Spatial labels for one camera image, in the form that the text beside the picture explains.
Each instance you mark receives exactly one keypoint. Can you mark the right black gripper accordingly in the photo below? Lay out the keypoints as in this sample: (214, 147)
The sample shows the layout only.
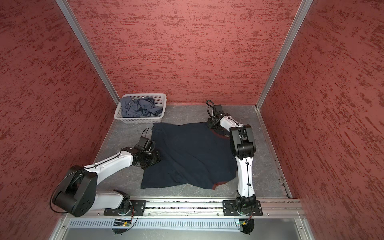
(210, 125)

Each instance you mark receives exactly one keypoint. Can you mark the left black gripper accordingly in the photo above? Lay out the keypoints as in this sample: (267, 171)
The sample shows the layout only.
(156, 158)

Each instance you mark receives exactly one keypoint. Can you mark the navy tank top red trim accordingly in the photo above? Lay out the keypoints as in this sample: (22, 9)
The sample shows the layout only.
(190, 154)

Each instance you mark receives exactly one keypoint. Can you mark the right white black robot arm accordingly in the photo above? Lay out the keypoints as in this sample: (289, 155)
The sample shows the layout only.
(243, 148)

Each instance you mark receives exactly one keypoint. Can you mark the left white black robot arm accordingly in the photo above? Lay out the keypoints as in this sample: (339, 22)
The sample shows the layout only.
(77, 193)

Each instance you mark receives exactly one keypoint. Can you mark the grey-blue tank top in basket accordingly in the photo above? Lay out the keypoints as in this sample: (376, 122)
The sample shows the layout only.
(143, 107)

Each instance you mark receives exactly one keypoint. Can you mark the white plastic laundry basket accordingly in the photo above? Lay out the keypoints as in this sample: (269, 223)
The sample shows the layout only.
(160, 100)

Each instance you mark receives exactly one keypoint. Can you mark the right corner aluminium profile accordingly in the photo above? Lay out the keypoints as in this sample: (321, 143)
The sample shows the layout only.
(291, 35)

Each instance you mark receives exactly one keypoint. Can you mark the corner aluminium profile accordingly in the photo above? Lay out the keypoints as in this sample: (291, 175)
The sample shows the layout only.
(79, 33)
(291, 35)

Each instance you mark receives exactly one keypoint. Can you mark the left corner aluminium profile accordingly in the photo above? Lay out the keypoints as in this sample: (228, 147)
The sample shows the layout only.
(79, 33)

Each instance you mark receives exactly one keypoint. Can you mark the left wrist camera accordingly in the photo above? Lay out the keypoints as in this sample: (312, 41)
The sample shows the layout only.
(145, 145)

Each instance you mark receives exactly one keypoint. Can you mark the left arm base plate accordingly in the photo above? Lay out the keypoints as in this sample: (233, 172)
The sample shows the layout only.
(138, 207)

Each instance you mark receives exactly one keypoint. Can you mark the left circuit board with wires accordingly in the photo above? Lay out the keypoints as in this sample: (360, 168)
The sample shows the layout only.
(121, 226)

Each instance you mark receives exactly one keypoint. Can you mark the circuit board with wires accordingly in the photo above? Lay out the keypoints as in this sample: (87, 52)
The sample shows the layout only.
(246, 226)
(121, 226)

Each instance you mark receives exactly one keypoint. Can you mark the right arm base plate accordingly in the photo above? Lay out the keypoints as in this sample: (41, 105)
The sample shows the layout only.
(232, 208)

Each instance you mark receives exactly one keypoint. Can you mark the white slotted cable duct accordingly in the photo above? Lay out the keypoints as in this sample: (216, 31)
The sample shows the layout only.
(169, 224)

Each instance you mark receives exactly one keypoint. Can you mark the aluminium front rail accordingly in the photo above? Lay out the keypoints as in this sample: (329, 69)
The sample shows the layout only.
(213, 208)

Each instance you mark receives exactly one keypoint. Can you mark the right circuit board with wires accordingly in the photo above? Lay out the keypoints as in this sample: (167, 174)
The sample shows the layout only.
(246, 226)

